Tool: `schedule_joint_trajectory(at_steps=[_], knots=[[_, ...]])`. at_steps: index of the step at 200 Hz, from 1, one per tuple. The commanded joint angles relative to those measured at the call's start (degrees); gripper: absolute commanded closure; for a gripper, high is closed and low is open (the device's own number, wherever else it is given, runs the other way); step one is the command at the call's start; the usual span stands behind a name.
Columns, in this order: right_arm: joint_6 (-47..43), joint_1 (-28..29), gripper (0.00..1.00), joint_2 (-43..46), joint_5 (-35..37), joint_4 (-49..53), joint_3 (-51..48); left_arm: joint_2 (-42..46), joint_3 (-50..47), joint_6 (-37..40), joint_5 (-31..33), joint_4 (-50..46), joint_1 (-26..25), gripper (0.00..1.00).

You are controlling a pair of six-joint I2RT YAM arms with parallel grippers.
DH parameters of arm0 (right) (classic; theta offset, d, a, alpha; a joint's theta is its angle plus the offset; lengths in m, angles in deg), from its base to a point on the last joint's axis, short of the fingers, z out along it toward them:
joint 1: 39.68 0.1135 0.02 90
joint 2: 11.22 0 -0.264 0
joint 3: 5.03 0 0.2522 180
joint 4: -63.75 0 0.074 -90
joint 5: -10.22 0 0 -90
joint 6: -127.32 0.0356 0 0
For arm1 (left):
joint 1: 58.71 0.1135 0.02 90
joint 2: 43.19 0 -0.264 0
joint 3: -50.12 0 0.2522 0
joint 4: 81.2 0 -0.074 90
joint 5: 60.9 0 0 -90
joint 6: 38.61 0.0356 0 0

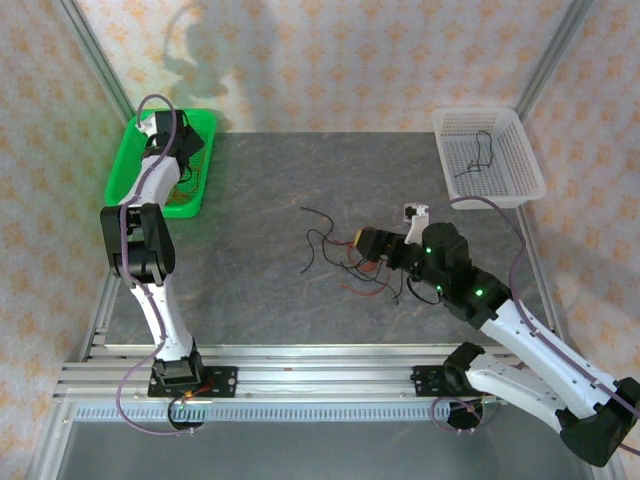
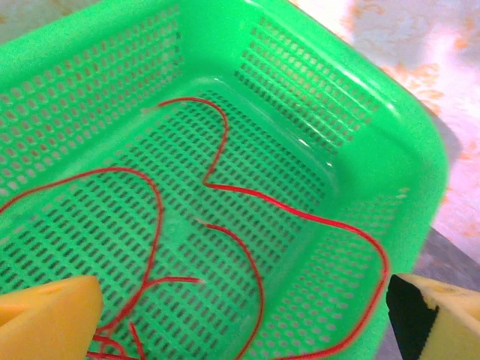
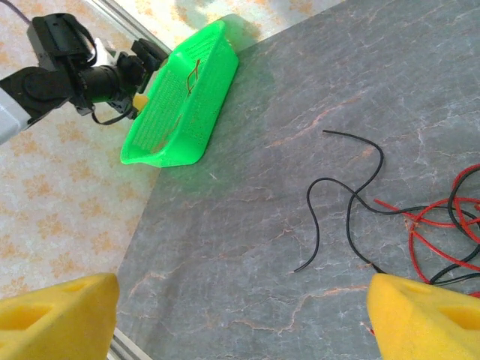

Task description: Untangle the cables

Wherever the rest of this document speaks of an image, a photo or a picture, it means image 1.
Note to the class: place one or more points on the aluminium mounting rail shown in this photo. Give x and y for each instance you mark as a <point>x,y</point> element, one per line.
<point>325,375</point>

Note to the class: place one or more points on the green plastic basket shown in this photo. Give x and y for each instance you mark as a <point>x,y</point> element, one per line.
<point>120,175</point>

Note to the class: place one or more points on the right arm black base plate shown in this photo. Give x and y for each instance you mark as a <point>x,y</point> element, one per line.
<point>425,382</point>

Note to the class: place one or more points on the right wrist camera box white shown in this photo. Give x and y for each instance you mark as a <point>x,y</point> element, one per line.
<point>417,220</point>

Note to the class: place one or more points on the grey metal lower panel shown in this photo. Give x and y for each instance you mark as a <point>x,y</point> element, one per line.
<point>325,450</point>

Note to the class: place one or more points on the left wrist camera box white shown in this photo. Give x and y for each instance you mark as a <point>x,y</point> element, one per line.
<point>145,122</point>

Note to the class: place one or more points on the white plastic basket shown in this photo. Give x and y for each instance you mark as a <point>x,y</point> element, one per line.
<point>515,165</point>

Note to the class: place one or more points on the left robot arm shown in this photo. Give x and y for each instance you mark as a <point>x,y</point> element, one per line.
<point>160,320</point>

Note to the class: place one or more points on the aluminium frame post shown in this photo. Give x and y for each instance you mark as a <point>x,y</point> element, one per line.
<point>551,55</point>
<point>98,55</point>

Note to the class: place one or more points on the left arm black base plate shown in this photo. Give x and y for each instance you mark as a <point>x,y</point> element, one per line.
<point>225,382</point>

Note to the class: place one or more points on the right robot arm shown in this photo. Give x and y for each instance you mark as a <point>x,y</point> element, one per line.
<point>530,345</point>

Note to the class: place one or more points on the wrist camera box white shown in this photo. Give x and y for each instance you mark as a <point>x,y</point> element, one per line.
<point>145,122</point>
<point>417,220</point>

